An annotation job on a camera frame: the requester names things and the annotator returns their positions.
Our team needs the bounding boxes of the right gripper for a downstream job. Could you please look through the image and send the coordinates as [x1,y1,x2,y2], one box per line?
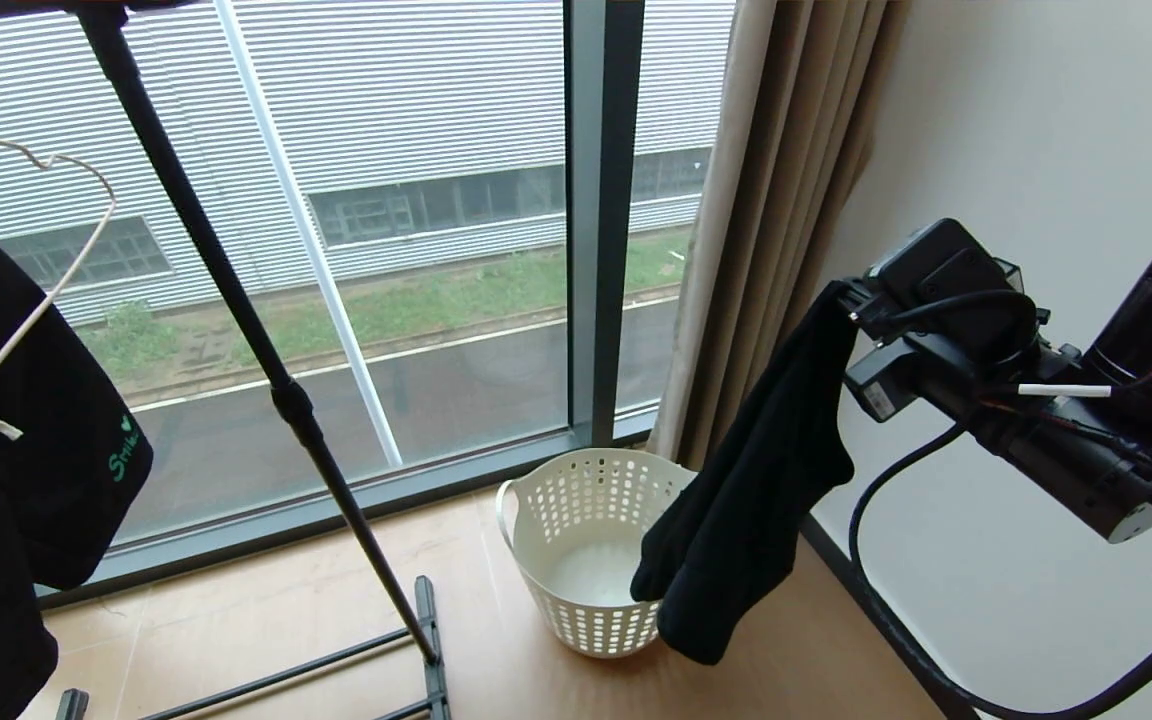
[844,335,1152,546]

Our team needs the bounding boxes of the black garment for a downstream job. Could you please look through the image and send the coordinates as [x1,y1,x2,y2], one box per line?
[629,280,862,666]

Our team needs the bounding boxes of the pink clothes hanger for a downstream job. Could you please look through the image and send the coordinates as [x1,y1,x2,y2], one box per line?
[0,135,119,446]

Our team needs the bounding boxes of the black shorts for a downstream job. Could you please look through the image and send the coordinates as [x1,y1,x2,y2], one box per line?
[0,198,154,720]

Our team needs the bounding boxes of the white laundry basket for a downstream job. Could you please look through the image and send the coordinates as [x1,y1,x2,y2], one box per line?
[494,447,699,659]

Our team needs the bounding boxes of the black clothes rack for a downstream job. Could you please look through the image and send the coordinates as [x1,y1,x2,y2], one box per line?
[0,0,452,720]

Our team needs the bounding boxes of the beige curtain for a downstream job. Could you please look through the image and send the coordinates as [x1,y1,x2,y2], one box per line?
[648,0,912,471]

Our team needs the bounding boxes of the window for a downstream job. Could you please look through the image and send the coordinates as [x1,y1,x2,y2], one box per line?
[0,0,737,601]

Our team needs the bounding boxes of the black cable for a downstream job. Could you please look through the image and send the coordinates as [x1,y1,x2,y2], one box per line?
[846,288,1152,720]

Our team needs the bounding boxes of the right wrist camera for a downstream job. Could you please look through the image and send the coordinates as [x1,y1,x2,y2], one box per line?
[841,218,1052,351]

